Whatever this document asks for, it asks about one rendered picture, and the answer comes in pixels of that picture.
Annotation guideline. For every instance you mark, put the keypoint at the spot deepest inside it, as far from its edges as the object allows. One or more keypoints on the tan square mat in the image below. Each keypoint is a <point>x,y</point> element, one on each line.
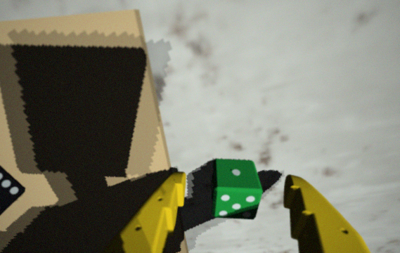
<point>80,129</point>

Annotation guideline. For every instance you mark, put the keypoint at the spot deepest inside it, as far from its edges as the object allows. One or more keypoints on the green die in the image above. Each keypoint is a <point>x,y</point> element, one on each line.
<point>236,189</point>

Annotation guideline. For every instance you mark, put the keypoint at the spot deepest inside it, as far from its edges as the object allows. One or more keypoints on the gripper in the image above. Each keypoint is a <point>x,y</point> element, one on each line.
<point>314,222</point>

